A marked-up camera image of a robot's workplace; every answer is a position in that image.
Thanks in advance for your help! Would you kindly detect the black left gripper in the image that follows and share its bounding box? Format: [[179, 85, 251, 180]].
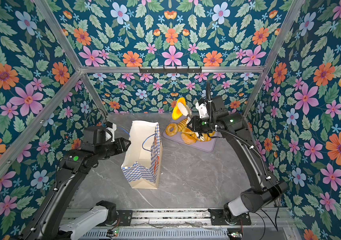
[[95, 134, 134, 160]]

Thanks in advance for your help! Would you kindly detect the yellow mango shaped bread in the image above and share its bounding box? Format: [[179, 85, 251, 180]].
[[172, 97, 186, 120]]

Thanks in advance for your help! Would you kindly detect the blue checkered paper bag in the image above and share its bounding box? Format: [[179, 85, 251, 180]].
[[121, 121, 163, 190]]

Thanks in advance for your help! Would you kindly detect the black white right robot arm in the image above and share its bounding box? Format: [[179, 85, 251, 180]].
[[187, 83, 288, 225]]

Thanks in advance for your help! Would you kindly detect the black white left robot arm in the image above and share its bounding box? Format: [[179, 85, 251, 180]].
[[17, 124, 131, 240]]

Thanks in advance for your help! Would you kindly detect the large striped croissant bread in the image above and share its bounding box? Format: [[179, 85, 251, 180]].
[[195, 133, 211, 142]]

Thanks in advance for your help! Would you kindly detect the golden glazed bread loaf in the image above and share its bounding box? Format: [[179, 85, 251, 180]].
[[181, 127, 194, 135]]

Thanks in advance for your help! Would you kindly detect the sesame coated bread roll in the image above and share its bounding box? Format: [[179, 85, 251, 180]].
[[181, 133, 196, 145]]

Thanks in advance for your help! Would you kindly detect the long ridged baguette bread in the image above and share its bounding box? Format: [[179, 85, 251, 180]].
[[177, 118, 188, 132]]

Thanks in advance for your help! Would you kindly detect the lilac plastic tray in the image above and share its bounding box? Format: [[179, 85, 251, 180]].
[[163, 117, 218, 152]]

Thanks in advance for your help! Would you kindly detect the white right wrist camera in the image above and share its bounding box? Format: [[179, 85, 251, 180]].
[[195, 101, 209, 119]]

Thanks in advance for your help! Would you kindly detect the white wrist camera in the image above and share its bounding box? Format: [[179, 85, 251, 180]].
[[105, 125, 117, 143], [195, 101, 209, 119]]

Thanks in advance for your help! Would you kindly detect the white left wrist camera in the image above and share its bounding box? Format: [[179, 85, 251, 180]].
[[105, 125, 117, 143]]

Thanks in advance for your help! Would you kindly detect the ring shaped bagel bread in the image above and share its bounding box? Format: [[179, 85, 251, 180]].
[[165, 123, 178, 137]]

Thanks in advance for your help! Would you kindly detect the black hook rail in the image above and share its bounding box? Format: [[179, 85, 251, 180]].
[[139, 67, 202, 74]]

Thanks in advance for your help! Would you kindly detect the aluminium frame profile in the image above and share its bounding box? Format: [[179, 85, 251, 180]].
[[0, 1, 305, 177]]

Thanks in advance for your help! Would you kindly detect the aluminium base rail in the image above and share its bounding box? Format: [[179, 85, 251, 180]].
[[60, 206, 302, 240]]

